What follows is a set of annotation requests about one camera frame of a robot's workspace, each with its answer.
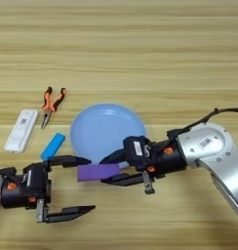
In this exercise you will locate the orange black needle-nose pliers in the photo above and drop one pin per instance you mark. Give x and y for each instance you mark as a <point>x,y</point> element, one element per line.
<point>47,105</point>

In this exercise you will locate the white rectangular remote device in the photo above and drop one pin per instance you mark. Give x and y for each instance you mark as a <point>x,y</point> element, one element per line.
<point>21,130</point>

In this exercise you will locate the light blue round plate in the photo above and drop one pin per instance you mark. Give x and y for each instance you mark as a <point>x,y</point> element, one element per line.
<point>101,130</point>

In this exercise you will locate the purple rectangular block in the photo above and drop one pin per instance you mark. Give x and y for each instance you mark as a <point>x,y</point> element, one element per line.
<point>98,172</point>

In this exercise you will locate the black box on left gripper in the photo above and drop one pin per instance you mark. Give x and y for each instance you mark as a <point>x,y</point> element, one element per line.
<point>36,179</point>

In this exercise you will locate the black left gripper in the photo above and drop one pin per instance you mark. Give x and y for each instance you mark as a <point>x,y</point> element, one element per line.
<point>13,195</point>

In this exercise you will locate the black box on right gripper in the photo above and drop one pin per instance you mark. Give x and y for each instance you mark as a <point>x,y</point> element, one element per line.
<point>129,153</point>

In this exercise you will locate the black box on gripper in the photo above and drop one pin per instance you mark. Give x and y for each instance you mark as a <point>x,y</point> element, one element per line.
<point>36,179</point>
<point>129,153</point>

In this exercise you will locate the light blue rectangular block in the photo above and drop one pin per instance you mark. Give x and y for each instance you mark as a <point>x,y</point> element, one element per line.
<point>52,146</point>

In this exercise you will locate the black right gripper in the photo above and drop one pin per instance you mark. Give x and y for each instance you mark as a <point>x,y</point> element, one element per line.
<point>169,159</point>

